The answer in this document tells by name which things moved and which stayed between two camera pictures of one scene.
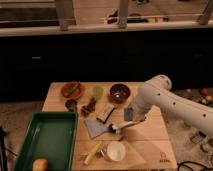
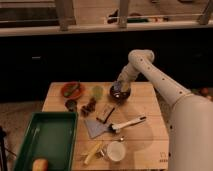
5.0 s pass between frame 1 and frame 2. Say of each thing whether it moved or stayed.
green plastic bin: stayed
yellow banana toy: stayed
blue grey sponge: moved
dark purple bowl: stayed
